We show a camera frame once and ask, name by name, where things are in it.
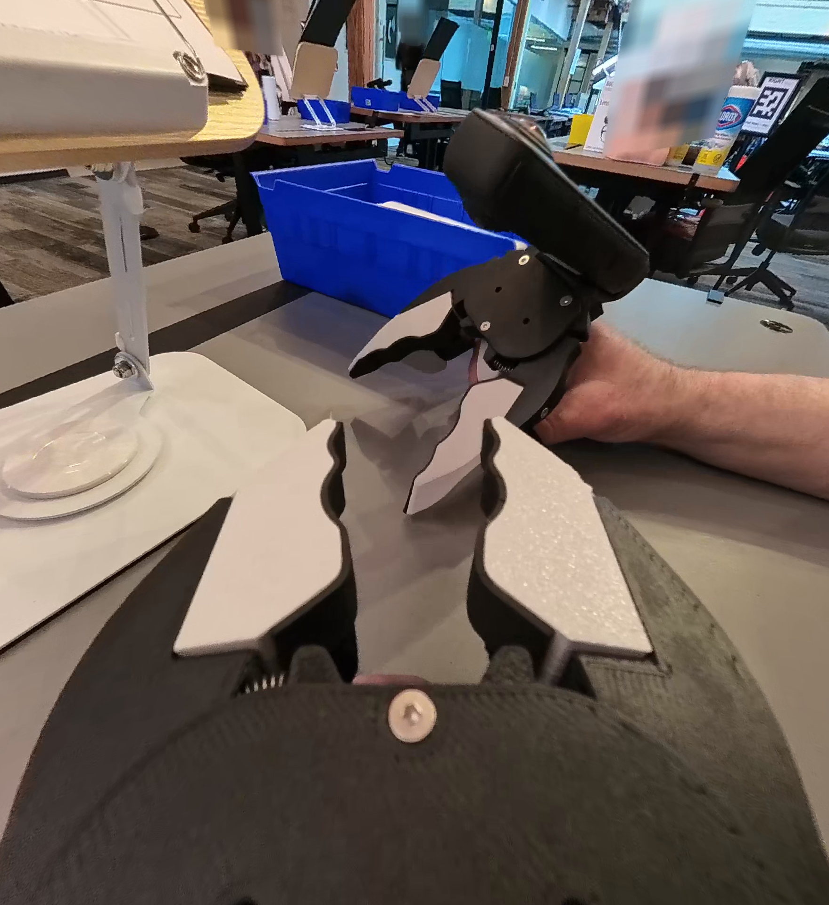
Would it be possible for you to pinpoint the person's right hand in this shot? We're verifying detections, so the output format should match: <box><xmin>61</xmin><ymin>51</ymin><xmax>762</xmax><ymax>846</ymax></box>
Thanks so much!
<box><xmin>528</xmin><ymin>323</ymin><xmax>687</xmax><ymax>451</ymax></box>

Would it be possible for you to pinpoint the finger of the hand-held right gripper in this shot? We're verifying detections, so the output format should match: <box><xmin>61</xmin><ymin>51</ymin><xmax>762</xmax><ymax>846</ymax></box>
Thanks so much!
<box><xmin>404</xmin><ymin>371</ymin><xmax>526</xmax><ymax>518</ymax></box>
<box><xmin>347</xmin><ymin>293</ymin><xmax>472</xmax><ymax>380</ymax></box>

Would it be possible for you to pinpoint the small blue plastic bin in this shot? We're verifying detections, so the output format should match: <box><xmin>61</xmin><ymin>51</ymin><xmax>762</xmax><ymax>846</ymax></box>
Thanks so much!
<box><xmin>350</xmin><ymin>87</ymin><xmax>444</xmax><ymax>114</ymax></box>
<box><xmin>295</xmin><ymin>97</ymin><xmax>353</xmax><ymax>125</ymax></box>

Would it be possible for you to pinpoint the white wipes canister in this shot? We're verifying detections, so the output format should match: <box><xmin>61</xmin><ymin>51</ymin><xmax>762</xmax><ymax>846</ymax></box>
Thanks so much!
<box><xmin>715</xmin><ymin>85</ymin><xmax>758</xmax><ymax>149</ymax></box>

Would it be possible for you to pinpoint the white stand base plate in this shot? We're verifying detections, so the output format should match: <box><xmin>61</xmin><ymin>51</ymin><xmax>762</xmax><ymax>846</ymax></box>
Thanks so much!
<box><xmin>0</xmin><ymin>351</ymin><xmax>311</xmax><ymax>677</ymax></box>

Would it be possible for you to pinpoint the white bottle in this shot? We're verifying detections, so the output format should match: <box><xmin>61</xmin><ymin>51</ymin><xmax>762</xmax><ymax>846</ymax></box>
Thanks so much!
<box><xmin>375</xmin><ymin>201</ymin><xmax>475</xmax><ymax>230</ymax></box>

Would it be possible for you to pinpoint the clear round stand foot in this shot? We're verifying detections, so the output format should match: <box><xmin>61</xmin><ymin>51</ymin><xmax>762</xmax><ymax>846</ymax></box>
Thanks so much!
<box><xmin>0</xmin><ymin>413</ymin><xmax>164</xmax><ymax>524</ymax></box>

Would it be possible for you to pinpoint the printed tag sign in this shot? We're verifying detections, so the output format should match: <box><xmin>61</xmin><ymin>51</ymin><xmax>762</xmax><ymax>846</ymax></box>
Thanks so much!
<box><xmin>740</xmin><ymin>74</ymin><xmax>806</xmax><ymax>137</ymax></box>

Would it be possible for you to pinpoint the black office chair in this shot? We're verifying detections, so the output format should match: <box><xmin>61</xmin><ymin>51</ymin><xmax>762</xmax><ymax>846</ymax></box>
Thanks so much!
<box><xmin>189</xmin><ymin>163</ymin><xmax>267</xmax><ymax>244</ymax></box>
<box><xmin>641</xmin><ymin>78</ymin><xmax>829</xmax><ymax>305</ymax></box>

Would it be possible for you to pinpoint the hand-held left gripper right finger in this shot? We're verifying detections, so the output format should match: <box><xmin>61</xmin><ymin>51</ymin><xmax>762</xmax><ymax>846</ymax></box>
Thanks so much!
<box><xmin>467</xmin><ymin>418</ymin><xmax>656</xmax><ymax>688</ymax></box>

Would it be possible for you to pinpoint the wooden top desk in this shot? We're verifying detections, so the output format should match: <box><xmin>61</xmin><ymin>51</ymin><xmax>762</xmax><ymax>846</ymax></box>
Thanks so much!
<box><xmin>252</xmin><ymin>116</ymin><xmax>408</xmax><ymax>171</ymax></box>
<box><xmin>549</xmin><ymin>142</ymin><xmax>741</xmax><ymax>199</ymax></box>

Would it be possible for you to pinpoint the wooden display board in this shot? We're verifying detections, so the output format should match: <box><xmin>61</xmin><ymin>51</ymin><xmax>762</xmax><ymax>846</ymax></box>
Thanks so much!
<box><xmin>0</xmin><ymin>50</ymin><xmax>267</xmax><ymax>182</ymax></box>

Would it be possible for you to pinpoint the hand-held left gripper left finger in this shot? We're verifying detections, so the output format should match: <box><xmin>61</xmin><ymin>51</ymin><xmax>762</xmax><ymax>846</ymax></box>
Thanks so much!
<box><xmin>173</xmin><ymin>420</ymin><xmax>359</xmax><ymax>683</ymax></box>

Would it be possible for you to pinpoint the white stand post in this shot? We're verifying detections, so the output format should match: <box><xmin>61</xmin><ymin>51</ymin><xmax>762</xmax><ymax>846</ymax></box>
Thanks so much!
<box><xmin>92</xmin><ymin>163</ymin><xmax>154</xmax><ymax>390</ymax></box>

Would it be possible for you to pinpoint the printed paper sheet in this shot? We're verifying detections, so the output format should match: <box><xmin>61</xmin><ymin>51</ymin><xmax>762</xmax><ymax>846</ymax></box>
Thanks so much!
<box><xmin>0</xmin><ymin>0</ymin><xmax>249</xmax><ymax>140</ymax></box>

